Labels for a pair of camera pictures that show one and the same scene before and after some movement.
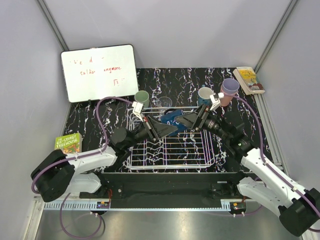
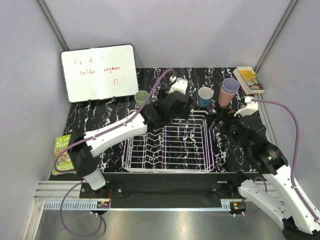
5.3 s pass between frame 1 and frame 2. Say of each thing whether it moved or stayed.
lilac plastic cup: stayed
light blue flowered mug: stayed
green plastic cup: stayed
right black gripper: moved
